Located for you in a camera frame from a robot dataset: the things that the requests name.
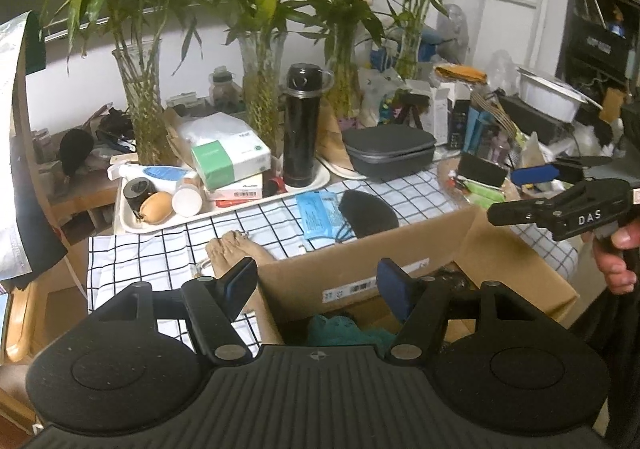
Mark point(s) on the grey zip case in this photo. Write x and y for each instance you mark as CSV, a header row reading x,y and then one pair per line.
x,y
390,149

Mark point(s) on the white plastic tub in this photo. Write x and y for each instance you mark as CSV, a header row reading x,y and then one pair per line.
x,y
547,96

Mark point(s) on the green white tissue box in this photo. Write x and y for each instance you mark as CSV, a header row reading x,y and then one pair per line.
x,y
225,164

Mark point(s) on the bundle of green packets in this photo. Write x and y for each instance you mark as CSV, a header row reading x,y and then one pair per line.
x,y
482,191

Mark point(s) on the wooden chair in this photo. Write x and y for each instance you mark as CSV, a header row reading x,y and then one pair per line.
x,y
50,309

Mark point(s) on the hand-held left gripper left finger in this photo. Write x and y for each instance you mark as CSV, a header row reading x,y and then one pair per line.
x,y
240,279

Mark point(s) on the black storage shelf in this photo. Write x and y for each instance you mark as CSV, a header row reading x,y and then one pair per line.
x,y
600,44

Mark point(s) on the brown cardboard box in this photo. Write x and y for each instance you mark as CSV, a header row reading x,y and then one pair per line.
x,y
310,274

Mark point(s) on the black carton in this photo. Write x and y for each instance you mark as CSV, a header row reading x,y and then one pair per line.
x,y
459,124

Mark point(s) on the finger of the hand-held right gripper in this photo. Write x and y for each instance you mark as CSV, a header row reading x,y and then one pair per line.
x,y
535,174
525,213

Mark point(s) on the brown paper bag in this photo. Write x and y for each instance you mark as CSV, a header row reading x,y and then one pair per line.
x,y
332,139

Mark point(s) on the white metal rack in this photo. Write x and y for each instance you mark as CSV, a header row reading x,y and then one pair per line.
x,y
542,29

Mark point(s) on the orange cloth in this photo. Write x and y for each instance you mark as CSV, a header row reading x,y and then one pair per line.
x,y
460,73

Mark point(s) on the black thermos bottle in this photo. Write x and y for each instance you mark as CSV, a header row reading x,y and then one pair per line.
x,y
300,139

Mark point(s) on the teal cloth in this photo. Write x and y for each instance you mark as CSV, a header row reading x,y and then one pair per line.
x,y
340,334

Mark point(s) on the small black tripod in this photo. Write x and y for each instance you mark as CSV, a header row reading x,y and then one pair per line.
x,y
412,109

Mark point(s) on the black tape roll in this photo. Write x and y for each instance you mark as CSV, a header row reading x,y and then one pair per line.
x,y
137,191

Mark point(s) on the blue bag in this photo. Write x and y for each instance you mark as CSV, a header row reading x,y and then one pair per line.
x,y
430,51

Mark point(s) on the white plastic bag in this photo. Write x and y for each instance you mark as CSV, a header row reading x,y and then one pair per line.
x,y
215,129

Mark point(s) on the black cloth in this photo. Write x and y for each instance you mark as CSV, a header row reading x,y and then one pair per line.
x,y
365,214

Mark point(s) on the blue face mask packet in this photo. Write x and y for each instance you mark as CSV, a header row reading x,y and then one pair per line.
x,y
317,216

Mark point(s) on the black device box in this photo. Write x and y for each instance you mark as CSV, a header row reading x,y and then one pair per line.
x,y
525,115

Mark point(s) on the wooden side table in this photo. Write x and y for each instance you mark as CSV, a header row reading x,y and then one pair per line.
x,y
85,189

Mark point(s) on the person's right hand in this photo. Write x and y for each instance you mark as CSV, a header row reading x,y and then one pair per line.
x,y
622,274

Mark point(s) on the white carton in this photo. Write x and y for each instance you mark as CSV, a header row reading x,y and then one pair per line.
x,y
442,114

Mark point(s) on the white printed gift bag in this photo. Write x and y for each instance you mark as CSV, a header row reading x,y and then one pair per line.
x,y
385,106

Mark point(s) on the glass vase with bamboo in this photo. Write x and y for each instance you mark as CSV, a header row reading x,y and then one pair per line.
x,y
260,94
412,49
142,119
342,79

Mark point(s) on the person's right forearm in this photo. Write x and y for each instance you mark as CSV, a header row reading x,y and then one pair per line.
x,y
615,354

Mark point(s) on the brown egg-shaped object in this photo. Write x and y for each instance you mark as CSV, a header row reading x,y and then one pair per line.
x,y
157,209

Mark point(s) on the white blue tube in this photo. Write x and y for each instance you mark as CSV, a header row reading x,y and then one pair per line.
x,y
155,172

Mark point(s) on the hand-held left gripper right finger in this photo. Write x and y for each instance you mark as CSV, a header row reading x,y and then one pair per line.
x,y
392,284

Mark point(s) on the black sponge block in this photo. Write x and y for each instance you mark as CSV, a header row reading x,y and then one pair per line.
x,y
482,171

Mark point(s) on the blue carton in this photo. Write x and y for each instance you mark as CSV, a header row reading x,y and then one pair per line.
x,y
477,131

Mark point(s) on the pink white flat box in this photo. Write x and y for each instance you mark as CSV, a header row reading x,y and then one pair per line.
x,y
235,189

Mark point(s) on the black round object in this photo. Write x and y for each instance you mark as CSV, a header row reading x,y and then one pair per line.
x,y
75,149

